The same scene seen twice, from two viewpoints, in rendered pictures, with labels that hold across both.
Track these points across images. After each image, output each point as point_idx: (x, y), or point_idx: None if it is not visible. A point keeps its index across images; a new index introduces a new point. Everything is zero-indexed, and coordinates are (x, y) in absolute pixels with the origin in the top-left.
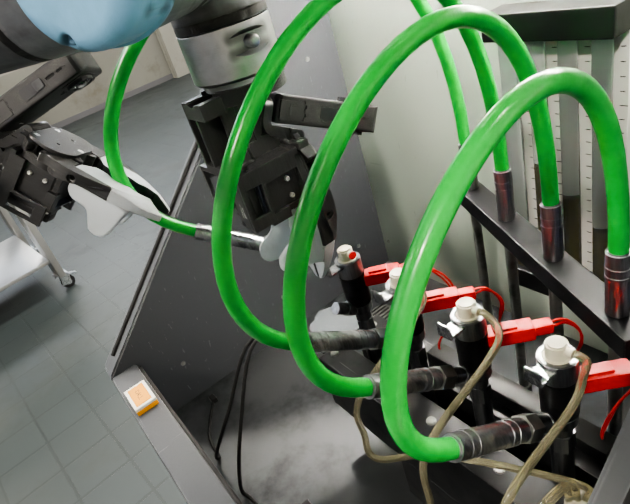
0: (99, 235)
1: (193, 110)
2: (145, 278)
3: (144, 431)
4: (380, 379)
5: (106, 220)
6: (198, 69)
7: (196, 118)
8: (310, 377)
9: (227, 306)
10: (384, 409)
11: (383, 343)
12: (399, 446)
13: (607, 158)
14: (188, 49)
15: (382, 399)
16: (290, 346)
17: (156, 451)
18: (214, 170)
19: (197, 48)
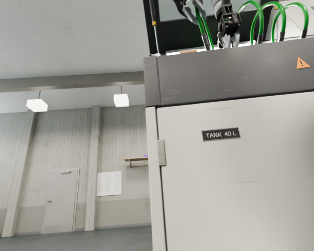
0: (200, 5)
1: (228, 4)
2: (153, 55)
3: (208, 50)
4: (301, 4)
5: (201, 6)
6: (227, 3)
7: (228, 5)
8: (285, 12)
9: (260, 8)
10: (304, 6)
11: (297, 3)
12: (307, 12)
13: (274, 41)
14: (226, 0)
15: (303, 5)
16: (282, 6)
17: (224, 48)
18: (229, 13)
19: (228, 1)
